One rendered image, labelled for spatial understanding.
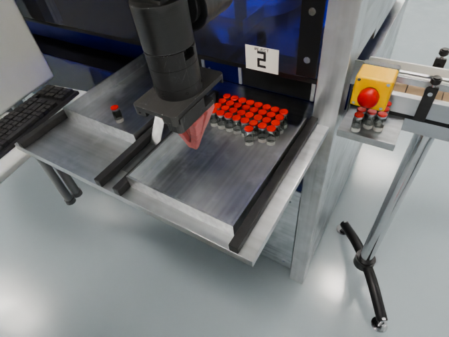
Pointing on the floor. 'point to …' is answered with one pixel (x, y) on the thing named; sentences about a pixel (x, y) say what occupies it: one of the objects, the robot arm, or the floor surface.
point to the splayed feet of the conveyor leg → (379, 322)
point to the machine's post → (327, 119)
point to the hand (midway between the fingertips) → (192, 142)
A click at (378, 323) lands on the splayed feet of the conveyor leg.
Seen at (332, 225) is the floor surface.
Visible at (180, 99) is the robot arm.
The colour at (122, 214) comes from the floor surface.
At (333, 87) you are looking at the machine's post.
